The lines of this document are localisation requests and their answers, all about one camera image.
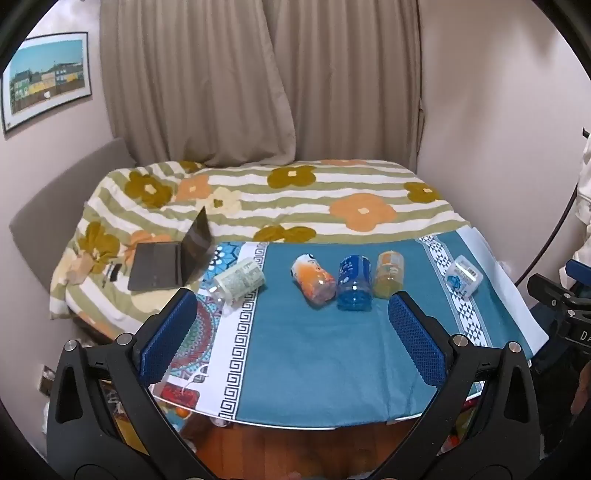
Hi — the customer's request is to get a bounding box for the floral striped blanket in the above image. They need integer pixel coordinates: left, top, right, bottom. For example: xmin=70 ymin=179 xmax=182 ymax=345
xmin=48 ymin=159 xmax=472 ymax=340

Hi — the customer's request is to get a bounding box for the small box on floor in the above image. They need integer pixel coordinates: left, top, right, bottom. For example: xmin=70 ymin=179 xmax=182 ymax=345
xmin=37 ymin=364 xmax=59 ymax=398

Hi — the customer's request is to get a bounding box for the white green label bottle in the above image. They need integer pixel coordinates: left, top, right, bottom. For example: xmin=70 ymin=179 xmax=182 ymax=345
xmin=207 ymin=257 xmax=266 ymax=306

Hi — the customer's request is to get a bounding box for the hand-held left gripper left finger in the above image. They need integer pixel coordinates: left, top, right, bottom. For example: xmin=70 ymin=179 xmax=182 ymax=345
xmin=45 ymin=287 xmax=204 ymax=464

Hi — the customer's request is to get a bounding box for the blue plastic cup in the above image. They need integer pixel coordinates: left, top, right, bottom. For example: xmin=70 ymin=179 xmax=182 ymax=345
xmin=336 ymin=254 xmax=374 ymax=312

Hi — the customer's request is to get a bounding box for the teal patterned tablecloth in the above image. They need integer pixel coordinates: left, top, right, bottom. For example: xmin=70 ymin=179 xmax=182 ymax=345
xmin=152 ymin=230 xmax=551 ymax=429

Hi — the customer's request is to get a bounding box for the white garment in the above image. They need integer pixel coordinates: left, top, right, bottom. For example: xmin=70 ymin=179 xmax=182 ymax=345
xmin=558 ymin=134 xmax=591 ymax=289

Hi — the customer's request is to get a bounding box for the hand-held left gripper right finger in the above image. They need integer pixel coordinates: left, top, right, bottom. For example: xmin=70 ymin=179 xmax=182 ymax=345
xmin=387 ymin=291 xmax=542 ymax=464

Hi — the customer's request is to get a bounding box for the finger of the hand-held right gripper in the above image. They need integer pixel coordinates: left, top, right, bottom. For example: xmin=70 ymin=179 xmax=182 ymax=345
xmin=566 ymin=258 xmax=591 ymax=289

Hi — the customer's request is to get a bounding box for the framed wall poster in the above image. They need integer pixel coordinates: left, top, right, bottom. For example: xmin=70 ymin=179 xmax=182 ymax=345
xmin=1 ymin=31 xmax=93 ymax=136

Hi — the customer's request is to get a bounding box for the grey laptop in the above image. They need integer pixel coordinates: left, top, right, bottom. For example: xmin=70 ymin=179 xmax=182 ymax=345
xmin=127 ymin=206 xmax=215 ymax=291

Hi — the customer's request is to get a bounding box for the clear cup with orange label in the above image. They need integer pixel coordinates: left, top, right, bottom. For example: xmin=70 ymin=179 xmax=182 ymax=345
xmin=290 ymin=253 xmax=338 ymax=306

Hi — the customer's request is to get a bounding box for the black cable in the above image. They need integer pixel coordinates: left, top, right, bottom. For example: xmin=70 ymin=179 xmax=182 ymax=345
xmin=515 ymin=182 xmax=581 ymax=284

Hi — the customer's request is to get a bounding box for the clear cup white blue label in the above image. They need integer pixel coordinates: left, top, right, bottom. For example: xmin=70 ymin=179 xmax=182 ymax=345
xmin=444 ymin=255 xmax=484 ymax=301

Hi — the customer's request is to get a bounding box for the beige curtain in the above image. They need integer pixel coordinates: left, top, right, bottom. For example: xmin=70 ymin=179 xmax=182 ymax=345
xmin=99 ymin=0 xmax=426 ymax=169

